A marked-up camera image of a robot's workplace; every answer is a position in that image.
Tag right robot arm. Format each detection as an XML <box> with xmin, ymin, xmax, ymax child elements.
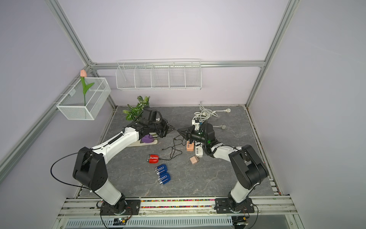
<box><xmin>178</xmin><ymin>122</ymin><xmax>269</xmax><ymax>213</ymax></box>

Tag cream hand-shaped holder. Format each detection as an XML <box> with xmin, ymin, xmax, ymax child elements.
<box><xmin>128</xmin><ymin>134</ymin><xmax>158</xmax><ymax>147</ymax></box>

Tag red electric shaver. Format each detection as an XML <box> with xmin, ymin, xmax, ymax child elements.
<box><xmin>147</xmin><ymin>154</ymin><xmax>159</xmax><ymax>164</ymax></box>

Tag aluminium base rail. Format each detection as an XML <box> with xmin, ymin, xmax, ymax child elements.
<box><xmin>58</xmin><ymin>196</ymin><xmax>298</xmax><ymax>218</ymax></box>

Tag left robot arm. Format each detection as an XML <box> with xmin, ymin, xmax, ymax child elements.
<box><xmin>72</xmin><ymin>107</ymin><xmax>173</xmax><ymax>215</ymax></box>

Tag pink charger cube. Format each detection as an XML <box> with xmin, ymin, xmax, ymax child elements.
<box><xmin>190</xmin><ymin>156</ymin><xmax>199</xmax><ymax>165</ymax></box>

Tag white wire basket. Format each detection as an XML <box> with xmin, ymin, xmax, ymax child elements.
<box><xmin>56</xmin><ymin>77</ymin><xmax>111</xmax><ymax>120</ymax></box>

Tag long white wire shelf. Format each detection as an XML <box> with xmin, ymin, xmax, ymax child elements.
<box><xmin>115</xmin><ymin>59</ymin><xmax>202</xmax><ymax>90</ymax></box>

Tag pink artificial tulip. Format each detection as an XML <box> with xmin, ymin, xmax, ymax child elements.
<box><xmin>80</xmin><ymin>70</ymin><xmax>94</xmax><ymax>106</ymax></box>

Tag orange power strip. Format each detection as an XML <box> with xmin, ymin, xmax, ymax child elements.
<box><xmin>186</xmin><ymin>141</ymin><xmax>195</xmax><ymax>152</ymax></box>

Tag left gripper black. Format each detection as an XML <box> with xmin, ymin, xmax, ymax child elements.
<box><xmin>149</xmin><ymin>117</ymin><xmax>176</xmax><ymax>138</ymax></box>

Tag white power cord bundle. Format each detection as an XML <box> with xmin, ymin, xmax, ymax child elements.
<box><xmin>192</xmin><ymin>101</ymin><xmax>232</xmax><ymax>130</ymax></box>

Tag white power strip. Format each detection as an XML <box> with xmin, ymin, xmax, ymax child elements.
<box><xmin>195</xmin><ymin>145</ymin><xmax>204</xmax><ymax>158</ymax></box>

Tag potted green plant black vase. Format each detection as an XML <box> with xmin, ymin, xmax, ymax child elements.
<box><xmin>123</xmin><ymin>95</ymin><xmax>150</xmax><ymax>121</ymax></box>

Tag black USB cable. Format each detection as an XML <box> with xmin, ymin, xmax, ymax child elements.
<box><xmin>158</xmin><ymin>143</ymin><xmax>184</xmax><ymax>161</ymax></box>
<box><xmin>161</xmin><ymin>128</ymin><xmax>189</xmax><ymax>159</ymax></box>

